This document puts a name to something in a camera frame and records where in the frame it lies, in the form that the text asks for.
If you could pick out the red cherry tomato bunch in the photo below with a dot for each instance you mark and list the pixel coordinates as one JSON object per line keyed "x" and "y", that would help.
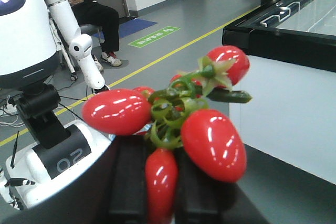
{"x": 179, "y": 116}

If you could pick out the white chest freezer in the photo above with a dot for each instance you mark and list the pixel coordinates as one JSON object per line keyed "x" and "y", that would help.
{"x": 291, "y": 48}

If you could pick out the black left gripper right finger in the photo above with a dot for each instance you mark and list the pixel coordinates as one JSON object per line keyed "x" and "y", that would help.
{"x": 201, "y": 199}

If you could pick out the person in dark clothes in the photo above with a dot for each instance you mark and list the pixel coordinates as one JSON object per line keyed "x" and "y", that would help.
{"x": 92, "y": 12}

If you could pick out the person's bare hand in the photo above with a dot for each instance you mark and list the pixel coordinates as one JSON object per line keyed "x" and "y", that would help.
{"x": 75, "y": 2}

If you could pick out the white black robot base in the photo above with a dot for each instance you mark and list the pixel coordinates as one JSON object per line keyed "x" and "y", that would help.
{"x": 59, "y": 155}

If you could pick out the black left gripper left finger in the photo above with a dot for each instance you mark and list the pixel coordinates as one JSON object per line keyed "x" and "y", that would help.
{"x": 112, "y": 190}

